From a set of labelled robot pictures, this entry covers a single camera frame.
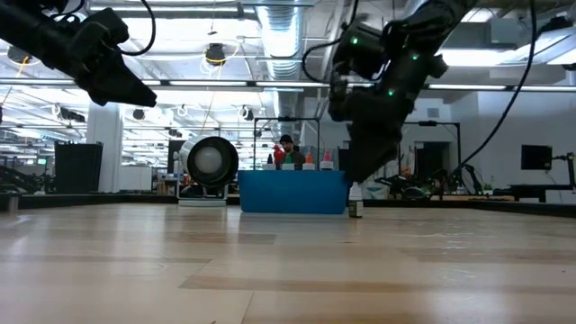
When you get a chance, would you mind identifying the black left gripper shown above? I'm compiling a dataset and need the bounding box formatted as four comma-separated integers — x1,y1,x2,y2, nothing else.
67,7,158,108

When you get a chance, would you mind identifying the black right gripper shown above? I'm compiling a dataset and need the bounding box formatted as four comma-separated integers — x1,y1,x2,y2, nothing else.
328,67,415,184

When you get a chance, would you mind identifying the small dark white-capped bottle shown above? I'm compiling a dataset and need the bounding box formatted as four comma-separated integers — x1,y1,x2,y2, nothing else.
348,181,364,220

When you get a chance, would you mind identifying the blue plastic bin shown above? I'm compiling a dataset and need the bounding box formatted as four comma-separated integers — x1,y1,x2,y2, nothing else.
238,169,350,215

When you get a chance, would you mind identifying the white column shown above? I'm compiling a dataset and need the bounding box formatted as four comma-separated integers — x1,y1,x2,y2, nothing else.
85,92,125,194

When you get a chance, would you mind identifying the person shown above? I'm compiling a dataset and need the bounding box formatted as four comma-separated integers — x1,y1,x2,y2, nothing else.
278,133,307,171

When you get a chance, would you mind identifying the black cabinet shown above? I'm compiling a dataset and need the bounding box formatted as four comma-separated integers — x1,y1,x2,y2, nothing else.
54,141,104,194

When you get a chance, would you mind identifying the long ceiling light bar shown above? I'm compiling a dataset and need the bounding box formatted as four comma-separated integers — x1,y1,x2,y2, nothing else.
0,78,576,92

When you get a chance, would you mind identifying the black monitor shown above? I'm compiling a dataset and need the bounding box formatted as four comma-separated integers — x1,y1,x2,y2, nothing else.
520,144,554,171

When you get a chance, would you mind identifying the background black desk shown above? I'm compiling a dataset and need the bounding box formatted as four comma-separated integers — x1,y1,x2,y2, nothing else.
508,151,576,203

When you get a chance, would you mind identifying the black metal frame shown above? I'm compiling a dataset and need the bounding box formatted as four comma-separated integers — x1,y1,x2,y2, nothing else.
402,120,462,181
253,116,321,171

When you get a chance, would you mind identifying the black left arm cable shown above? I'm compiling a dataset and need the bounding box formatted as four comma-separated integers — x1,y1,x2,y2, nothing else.
119,0,157,58

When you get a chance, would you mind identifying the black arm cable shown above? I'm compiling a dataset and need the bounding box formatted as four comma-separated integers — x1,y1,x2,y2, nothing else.
119,0,157,58
452,0,539,172

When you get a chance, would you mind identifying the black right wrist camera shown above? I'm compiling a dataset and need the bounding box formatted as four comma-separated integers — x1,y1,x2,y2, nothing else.
331,24,389,81

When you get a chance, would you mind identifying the black ceiling device yellow cable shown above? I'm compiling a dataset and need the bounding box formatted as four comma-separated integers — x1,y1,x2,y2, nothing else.
6,44,35,76
204,42,228,68

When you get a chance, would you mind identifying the black table edge rail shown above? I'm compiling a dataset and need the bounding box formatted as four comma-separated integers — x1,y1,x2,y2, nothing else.
0,191,576,221

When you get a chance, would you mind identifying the silver ribbed ventilation duct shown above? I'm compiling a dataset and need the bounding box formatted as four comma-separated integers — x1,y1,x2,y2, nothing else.
256,0,307,136

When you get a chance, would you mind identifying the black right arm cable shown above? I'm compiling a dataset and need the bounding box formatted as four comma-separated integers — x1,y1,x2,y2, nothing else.
452,0,539,172

